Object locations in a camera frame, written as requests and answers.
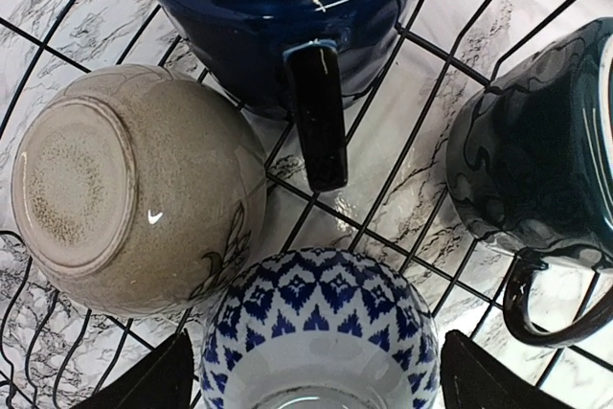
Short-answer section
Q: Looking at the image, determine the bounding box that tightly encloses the navy blue mug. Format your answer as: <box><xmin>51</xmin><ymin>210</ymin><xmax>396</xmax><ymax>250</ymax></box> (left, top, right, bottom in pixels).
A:
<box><xmin>158</xmin><ymin>0</ymin><xmax>408</xmax><ymax>193</ymax></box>

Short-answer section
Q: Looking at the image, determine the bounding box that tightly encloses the black wire dish rack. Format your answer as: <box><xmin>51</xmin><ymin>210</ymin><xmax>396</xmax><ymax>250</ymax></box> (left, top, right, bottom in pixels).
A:
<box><xmin>1</xmin><ymin>0</ymin><xmax>612</xmax><ymax>408</ymax></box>

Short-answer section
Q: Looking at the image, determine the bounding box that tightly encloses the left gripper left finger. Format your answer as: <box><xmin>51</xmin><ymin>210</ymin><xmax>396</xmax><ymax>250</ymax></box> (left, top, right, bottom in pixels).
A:
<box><xmin>80</xmin><ymin>330</ymin><xmax>193</xmax><ymax>409</ymax></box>

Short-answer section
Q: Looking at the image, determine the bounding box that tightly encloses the dark green mug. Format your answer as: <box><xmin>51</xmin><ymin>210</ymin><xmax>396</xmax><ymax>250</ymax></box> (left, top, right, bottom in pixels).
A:
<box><xmin>445</xmin><ymin>17</ymin><xmax>612</xmax><ymax>348</ymax></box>

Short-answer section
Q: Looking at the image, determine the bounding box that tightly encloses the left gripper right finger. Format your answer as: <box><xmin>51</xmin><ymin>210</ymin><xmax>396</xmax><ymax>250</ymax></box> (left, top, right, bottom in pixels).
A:
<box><xmin>441</xmin><ymin>329</ymin><xmax>551</xmax><ymax>408</ymax></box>

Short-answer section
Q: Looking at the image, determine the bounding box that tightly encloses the beige ceramic bowl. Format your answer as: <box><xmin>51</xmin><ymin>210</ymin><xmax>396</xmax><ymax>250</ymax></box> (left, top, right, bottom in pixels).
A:
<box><xmin>11</xmin><ymin>64</ymin><xmax>266</xmax><ymax>317</ymax></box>

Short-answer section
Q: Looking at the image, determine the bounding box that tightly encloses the blue white patterned bowl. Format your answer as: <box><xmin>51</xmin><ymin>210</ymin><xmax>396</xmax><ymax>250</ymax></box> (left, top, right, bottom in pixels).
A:
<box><xmin>200</xmin><ymin>248</ymin><xmax>440</xmax><ymax>408</ymax></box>

